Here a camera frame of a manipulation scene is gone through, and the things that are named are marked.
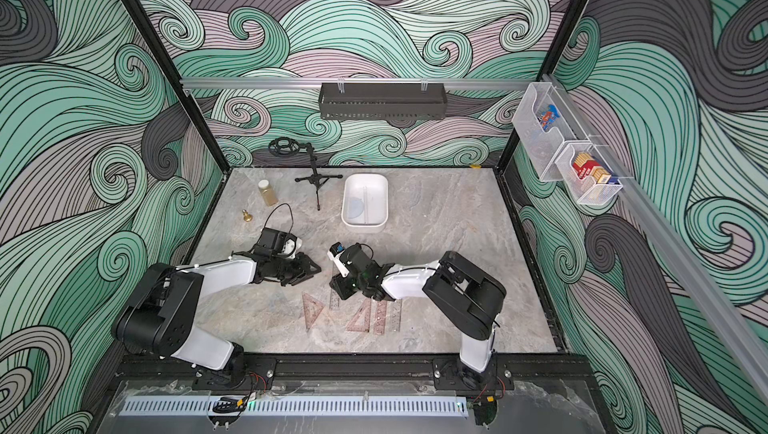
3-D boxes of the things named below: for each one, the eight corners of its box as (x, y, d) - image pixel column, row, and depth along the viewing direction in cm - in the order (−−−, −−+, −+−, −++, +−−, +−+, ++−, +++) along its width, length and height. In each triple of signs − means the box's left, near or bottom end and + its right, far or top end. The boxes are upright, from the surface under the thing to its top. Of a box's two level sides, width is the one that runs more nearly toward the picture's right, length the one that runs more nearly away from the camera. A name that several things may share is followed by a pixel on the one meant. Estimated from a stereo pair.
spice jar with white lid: (267, 207, 110) (259, 191, 103) (265, 197, 113) (257, 181, 106) (278, 204, 111) (271, 187, 104) (275, 194, 114) (268, 177, 107)
